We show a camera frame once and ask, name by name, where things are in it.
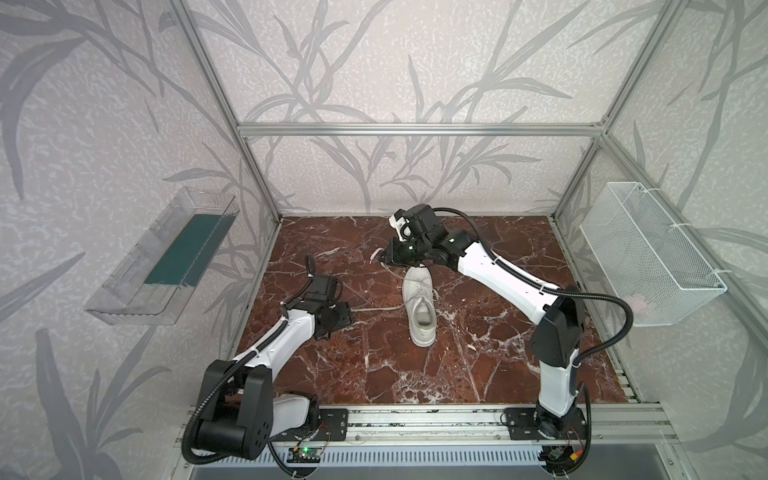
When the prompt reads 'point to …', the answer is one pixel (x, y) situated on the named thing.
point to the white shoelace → (432, 293)
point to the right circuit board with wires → (562, 457)
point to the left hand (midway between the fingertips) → (348, 309)
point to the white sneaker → (419, 302)
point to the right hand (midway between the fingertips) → (378, 248)
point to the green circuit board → (303, 455)
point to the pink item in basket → (637, 302)
